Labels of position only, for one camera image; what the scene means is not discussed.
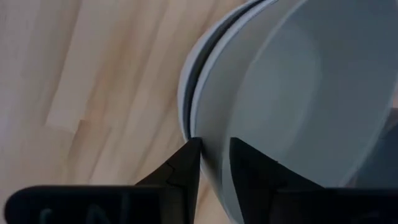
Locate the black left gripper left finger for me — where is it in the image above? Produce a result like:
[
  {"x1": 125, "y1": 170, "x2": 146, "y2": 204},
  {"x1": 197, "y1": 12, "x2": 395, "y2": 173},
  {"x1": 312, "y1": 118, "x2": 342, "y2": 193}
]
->
[{"x1": 4, "y1": 136, "x2": 203, "y2": 224}]

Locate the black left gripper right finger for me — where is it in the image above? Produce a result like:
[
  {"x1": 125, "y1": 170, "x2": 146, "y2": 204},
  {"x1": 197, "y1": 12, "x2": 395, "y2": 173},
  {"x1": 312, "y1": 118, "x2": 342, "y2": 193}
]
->
[{"x1": 229, "y1": 137, "x2": 398, "y2": 224}]

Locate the small white bowl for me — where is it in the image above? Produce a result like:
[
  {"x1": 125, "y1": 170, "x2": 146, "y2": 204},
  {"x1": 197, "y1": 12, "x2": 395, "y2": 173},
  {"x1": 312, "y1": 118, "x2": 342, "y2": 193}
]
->
[{"x1": 188, "y1": 0, "x2": 398, "y2": 224}]

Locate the large white bowl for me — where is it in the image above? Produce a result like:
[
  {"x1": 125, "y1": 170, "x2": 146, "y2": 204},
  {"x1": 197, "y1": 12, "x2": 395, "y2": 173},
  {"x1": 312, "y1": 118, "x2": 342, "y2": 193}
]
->
[{"x1": 177, "y1": 0, "x2": 274, "y2": 141}]

